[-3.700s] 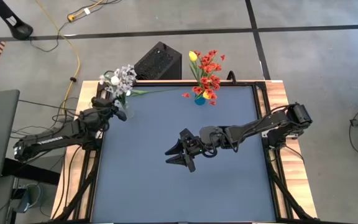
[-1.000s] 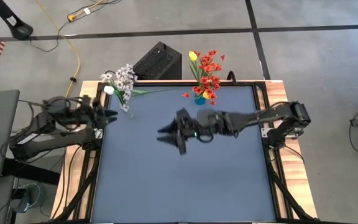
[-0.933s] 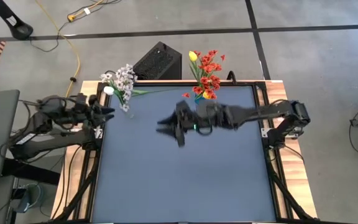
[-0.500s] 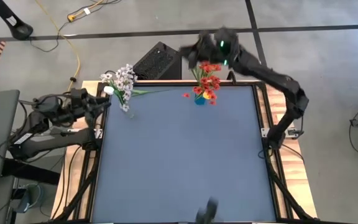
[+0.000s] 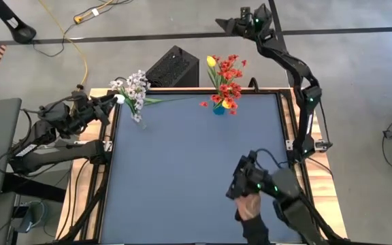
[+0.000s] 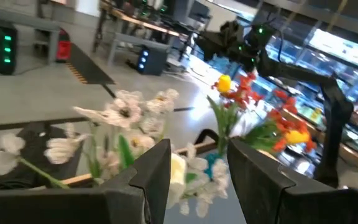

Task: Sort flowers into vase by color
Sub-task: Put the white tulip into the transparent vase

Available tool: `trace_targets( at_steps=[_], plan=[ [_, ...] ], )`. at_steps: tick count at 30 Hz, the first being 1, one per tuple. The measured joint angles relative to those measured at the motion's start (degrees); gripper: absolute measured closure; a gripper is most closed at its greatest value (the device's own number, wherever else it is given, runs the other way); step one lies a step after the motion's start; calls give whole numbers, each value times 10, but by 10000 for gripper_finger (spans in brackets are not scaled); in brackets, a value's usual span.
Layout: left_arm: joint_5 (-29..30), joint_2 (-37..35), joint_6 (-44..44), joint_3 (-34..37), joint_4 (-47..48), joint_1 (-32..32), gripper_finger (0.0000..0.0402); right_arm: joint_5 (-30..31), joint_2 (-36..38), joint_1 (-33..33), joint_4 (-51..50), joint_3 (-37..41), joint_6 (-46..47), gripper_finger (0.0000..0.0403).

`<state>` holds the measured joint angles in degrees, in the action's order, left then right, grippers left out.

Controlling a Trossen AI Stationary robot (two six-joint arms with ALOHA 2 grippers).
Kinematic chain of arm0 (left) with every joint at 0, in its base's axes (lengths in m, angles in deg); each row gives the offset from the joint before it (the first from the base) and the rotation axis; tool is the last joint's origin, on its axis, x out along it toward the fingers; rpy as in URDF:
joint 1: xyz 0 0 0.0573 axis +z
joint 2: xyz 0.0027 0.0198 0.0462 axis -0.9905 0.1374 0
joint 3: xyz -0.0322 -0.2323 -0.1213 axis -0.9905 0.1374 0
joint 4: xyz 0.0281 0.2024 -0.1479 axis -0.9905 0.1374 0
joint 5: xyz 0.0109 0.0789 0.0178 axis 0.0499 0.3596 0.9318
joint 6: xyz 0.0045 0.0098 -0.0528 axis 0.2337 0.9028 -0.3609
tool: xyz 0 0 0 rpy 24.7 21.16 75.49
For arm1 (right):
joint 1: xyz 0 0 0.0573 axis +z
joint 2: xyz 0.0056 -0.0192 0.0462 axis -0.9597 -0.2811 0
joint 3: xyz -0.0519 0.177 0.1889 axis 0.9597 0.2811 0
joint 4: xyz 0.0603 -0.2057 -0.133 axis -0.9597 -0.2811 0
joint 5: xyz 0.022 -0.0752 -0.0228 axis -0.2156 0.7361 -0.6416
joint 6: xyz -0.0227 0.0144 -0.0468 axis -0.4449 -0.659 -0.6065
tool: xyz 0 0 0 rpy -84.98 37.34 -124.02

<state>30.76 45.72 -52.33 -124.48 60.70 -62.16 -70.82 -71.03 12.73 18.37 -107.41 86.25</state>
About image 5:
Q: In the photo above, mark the blue glass vase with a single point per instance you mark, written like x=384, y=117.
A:
x=219, y=110

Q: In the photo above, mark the black perforated computer case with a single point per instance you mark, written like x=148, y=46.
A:
x=172, y=68

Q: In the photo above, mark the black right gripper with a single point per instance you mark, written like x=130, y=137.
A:
x=243, y=27

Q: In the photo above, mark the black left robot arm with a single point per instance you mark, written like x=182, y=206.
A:
x=56, y=153

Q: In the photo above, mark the person's hand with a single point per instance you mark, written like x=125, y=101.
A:
x=248, y=206

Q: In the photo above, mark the red flower bunch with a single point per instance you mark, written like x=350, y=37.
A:
x=228, y=76

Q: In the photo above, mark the person's forearm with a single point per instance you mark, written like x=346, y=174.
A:
x=255, y=231

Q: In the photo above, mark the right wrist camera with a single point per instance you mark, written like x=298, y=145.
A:
x=245, y=12

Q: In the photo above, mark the white flower bunch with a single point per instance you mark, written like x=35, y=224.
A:
x=134, y=90

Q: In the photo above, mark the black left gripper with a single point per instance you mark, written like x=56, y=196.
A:
x=80, y=110

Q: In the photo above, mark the silver metal bracket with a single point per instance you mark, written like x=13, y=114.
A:
x=105, y=145
x=318, y=145

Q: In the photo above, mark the clear cut-glass vase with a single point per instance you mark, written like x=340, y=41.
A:
x=142, y=123

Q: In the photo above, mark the yellow tulip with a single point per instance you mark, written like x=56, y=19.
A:
x=226, y=103
x=211, y=61

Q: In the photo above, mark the black rig strut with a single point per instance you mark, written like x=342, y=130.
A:
x=87, y=207

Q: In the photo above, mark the black table frame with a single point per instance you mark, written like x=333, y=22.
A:
x=199, y=91

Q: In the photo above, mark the black stand leg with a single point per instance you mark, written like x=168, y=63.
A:
x=15, y=25

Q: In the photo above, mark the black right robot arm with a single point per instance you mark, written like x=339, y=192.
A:
x=298, y=71

